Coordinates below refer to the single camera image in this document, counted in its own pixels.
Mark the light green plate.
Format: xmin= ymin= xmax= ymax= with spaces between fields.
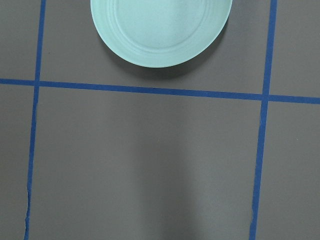
xmin=90 ymin=0 xmax=233 ymax=68

